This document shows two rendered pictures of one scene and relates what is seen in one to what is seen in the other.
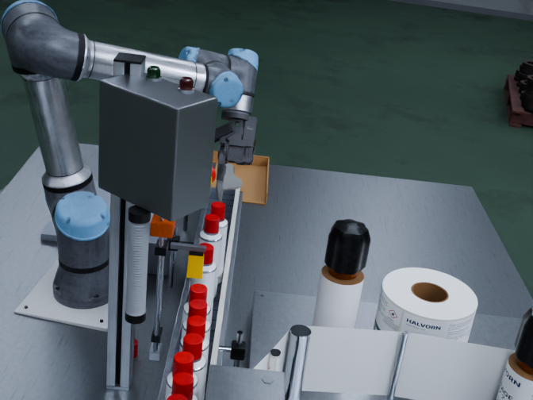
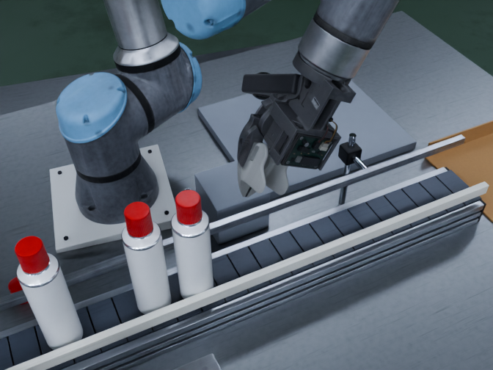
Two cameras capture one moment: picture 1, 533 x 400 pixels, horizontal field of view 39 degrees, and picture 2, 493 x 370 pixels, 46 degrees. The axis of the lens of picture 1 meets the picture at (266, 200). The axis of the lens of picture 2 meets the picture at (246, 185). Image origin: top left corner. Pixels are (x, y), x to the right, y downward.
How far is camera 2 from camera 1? 1.47 m
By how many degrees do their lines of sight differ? 56
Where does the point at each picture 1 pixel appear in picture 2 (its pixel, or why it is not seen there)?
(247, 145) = (287, 132)
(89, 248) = (72, 150)
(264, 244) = (402, 299)
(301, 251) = (433, 356)
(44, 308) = (65, 184)
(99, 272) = (93, 185)
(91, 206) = (92, 100)
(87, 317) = (68, 223)
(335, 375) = not seen: outside the picture
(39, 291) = not seen: hidden behind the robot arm
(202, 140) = not seen: outside the picture
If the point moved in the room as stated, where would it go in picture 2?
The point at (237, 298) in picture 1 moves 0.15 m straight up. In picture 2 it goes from (222, 341) to (219, 282)
